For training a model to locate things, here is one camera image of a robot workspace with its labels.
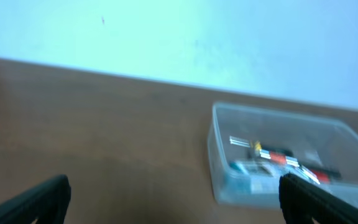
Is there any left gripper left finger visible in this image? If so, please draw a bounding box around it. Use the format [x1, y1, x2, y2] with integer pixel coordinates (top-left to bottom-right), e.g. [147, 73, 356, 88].
[0, 174, 71, 224]

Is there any small black orange hammer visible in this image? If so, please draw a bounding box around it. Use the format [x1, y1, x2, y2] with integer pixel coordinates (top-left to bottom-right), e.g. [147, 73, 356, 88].
[251, 144, 342, 184]

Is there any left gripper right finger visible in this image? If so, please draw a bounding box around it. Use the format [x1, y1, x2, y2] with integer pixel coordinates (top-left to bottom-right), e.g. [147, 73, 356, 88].
[279, 174, 358, 224]

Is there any blue white cardboard box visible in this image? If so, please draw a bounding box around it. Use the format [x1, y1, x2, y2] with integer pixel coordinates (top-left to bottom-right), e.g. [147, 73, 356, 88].
[229, 160, 283, 194]

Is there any clear plastic container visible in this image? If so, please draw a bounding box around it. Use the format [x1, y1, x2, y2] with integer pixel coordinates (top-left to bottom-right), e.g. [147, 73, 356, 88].
[208, 102, 358, 209]

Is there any thin yellow black screwdriver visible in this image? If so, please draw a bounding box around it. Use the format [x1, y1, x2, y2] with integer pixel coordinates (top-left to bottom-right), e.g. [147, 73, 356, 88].
[229, 136, 263, 153]

